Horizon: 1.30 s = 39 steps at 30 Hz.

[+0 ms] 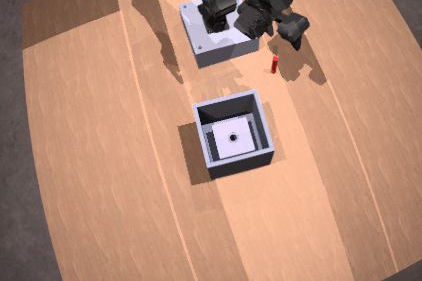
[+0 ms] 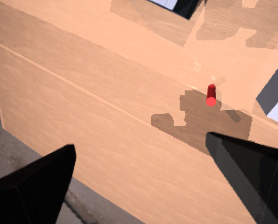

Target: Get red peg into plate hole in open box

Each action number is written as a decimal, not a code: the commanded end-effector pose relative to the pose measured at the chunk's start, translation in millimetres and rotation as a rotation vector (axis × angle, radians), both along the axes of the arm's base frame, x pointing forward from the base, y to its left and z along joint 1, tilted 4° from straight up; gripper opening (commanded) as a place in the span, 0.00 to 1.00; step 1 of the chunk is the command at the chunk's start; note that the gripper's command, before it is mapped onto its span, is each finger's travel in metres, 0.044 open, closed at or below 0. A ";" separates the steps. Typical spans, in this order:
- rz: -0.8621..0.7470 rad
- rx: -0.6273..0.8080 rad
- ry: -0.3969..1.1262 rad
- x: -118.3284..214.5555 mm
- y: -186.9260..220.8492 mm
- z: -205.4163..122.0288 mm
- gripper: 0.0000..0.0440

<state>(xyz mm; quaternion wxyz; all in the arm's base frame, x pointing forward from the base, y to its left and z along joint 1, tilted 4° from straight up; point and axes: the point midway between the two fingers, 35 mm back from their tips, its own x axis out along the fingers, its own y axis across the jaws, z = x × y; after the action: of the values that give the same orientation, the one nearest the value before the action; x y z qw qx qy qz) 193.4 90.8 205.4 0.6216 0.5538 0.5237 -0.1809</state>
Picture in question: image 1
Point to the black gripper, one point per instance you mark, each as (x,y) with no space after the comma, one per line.
(290,27)

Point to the red peg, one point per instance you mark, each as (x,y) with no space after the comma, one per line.
(274,64)

